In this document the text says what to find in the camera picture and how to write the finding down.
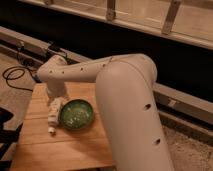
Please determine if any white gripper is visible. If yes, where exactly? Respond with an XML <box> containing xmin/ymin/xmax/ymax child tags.
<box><xmin>46</xmin><ymin>89</ymin><xmax>67</xmax><ymax>106</ymax></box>

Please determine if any white plastic bottle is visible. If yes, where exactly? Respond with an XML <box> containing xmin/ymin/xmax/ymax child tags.
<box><xmin>48</xmin><ymin>99</ymin><xmax>62</xmax><ymax>136</ymax></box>

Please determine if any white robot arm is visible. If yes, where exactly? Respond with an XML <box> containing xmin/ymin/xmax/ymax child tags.
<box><xmin>37</xmin><ymin>53</ymin><xmax>175</xmax><ymax>171</ymax></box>

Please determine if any green ceramic bowl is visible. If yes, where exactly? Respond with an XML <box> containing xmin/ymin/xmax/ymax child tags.
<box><xmin>59</xmin><ymin>99</ymin><xmax>94</xmax><ymax>130</ymax></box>

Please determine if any black power adapter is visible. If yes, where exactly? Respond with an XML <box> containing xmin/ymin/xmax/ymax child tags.
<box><xmin>46</xmin><ymin>43</ymin><xmax>64</xmax><ymax>57</ymax></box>

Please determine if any black chair base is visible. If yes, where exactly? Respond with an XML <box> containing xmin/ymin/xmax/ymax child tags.
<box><xmin>0</xmin><ymin>107</ymin><xmax>22</xmax><ymax>171</ymax></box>

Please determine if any black coiled cable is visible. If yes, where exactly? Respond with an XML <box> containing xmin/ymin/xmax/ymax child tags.
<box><xmin>2</xmin><ymin>65</ymin><xmax>36</xmax><ymax>93</ymax></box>

